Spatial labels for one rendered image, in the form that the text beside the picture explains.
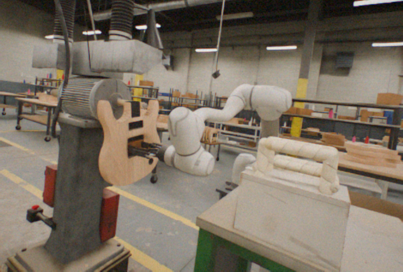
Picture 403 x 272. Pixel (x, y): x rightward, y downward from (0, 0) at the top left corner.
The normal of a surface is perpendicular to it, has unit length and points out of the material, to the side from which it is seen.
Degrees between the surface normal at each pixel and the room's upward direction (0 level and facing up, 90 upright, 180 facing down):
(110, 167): 89
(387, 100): 90
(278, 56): 90
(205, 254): 89
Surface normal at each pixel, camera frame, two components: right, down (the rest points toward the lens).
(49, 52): -0.50, -0.02
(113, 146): 0.86, 0.11
